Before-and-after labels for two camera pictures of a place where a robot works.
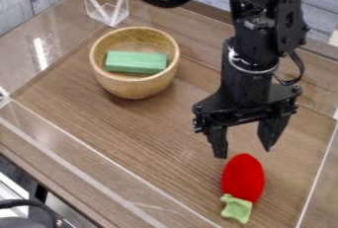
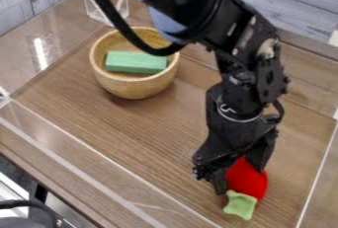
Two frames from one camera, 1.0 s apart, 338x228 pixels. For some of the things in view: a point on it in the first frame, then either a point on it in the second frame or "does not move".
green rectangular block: x=135 y=62 does not move
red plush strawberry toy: x=244 y=183 does not move
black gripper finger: x=217 y=134 to x=220 y=181
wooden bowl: x=135 y=60 does not move
